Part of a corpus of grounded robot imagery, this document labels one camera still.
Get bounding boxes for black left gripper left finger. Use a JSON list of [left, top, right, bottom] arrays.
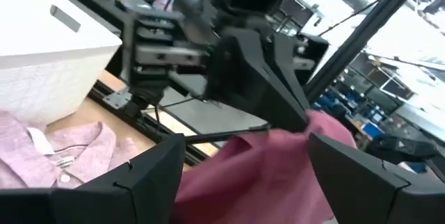
[[51, 133, 187, 224]]

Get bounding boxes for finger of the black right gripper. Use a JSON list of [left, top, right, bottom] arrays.
[[269, 32, 314, 112], [204, 29, 310, 134]]

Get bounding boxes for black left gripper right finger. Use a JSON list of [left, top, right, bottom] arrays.
[[307, 131, 445, 224]]

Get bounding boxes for maroon cloth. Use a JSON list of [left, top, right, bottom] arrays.
[[170, 109, 359, 224]]

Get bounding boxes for background shelving with blue bins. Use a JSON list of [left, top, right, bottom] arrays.
[[311, 77, 418, 145]]

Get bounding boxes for pink button shirt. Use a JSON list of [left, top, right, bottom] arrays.
[[0, 111, 140, 190]]

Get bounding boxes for white plastic bin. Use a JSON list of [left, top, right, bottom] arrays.
[[0, 0, 123, 127]]

